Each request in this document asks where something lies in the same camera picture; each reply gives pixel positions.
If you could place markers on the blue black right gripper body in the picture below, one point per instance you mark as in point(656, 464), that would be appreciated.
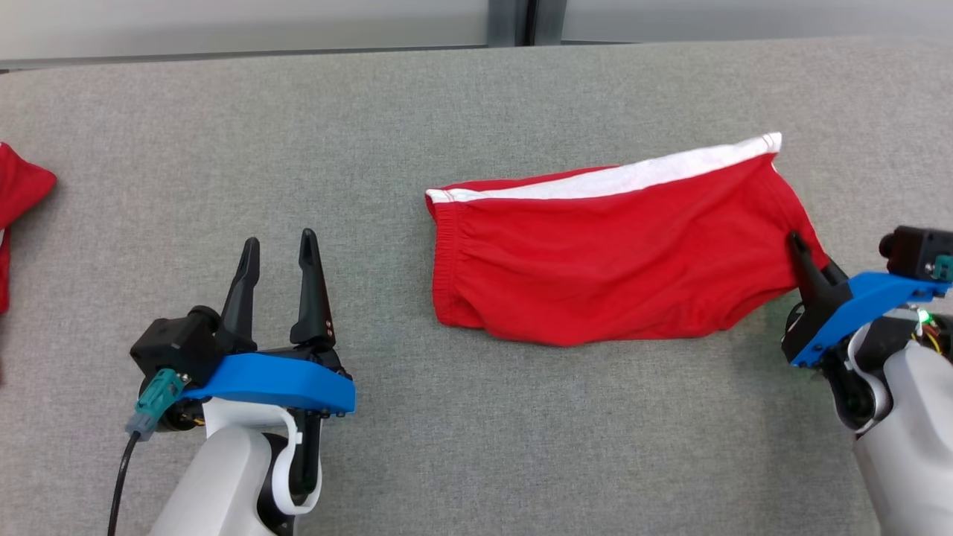
point(856, 298)

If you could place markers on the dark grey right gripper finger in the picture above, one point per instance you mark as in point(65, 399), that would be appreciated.
point(815, 275)

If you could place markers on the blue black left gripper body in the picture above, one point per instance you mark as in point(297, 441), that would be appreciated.
point(283, 380)

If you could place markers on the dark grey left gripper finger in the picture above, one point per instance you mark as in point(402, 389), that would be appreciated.
point(314, 313)
point(242, 313)

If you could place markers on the red shorts with white stripe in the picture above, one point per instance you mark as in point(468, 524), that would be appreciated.
point(595, 260)

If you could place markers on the red and white t-shirt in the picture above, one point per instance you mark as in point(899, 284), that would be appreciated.
point(18, 193)

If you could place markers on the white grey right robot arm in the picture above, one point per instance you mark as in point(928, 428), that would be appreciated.
point(916, 447)

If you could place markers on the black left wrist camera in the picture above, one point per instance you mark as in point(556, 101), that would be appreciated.
point(175, 346)

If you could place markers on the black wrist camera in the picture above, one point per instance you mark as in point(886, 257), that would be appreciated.
point(175, 346)
point(916, 249)

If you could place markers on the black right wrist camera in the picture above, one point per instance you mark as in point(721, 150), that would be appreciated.
point(916, 249)

